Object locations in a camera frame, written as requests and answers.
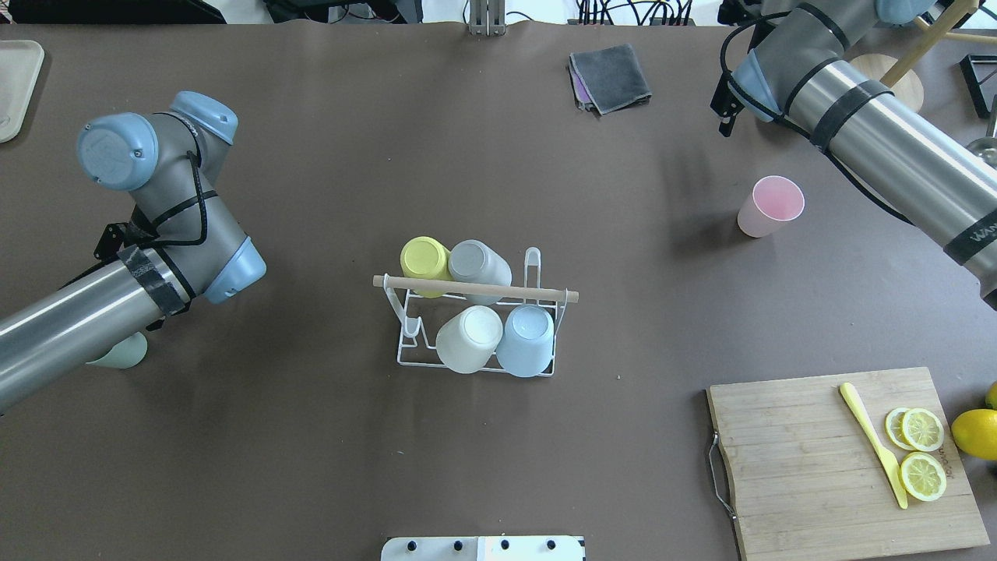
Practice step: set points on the green plastic cup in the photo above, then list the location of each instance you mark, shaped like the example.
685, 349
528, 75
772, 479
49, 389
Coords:
124, 355

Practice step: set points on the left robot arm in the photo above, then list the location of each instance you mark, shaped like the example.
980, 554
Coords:
180, 243

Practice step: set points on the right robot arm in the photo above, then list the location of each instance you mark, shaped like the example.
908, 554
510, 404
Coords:
796, 76

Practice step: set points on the grey plastic cup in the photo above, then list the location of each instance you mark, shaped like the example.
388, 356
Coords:
472, 261

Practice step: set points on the white plastic cup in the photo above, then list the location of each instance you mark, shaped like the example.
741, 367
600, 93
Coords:
468, 340

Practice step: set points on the light blue plastic cup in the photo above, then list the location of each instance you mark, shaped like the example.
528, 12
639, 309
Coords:
526, 347

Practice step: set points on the yellow plastic cup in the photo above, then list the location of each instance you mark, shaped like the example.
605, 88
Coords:
425, 258

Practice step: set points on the pink plastic cup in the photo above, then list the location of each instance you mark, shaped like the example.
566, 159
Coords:
774, 201

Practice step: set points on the purple folded cloth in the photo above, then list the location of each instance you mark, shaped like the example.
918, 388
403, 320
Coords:
583, 100

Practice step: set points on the grey folded cloth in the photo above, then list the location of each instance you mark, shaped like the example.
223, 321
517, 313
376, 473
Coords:
612, 76

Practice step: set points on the wooden cutting board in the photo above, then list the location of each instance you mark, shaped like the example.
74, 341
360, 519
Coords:
805, 484

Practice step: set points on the yellow plastic knife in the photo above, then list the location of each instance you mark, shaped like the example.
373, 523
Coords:
886, 458

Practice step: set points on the lemon slice left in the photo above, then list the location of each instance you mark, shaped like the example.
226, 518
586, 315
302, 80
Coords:
914, 429

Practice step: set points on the lemon slice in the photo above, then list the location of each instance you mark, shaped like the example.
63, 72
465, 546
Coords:
914, 429
923, 476

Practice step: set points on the wooden mug tree stand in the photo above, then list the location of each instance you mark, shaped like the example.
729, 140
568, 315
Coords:
942, 21

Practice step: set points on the lemon slice right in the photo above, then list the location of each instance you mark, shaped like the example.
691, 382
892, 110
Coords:
923, 476

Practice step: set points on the yellow lemon front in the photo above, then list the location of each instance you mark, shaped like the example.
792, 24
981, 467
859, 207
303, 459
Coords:
974, 432

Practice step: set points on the metal scoop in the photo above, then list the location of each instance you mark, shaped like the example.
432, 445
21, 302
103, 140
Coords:
985, 147

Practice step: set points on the yellow lemon near lime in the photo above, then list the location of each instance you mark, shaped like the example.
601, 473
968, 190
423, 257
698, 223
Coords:
990, 399

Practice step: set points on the beige tray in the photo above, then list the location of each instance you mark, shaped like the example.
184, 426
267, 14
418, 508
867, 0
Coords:
21, 63

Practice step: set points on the white wire cup holder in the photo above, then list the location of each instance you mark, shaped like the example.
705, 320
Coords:
424, 306

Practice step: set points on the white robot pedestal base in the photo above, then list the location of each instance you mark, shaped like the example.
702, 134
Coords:
486, 547

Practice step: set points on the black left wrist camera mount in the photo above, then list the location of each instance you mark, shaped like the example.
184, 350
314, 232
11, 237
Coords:
115, 237

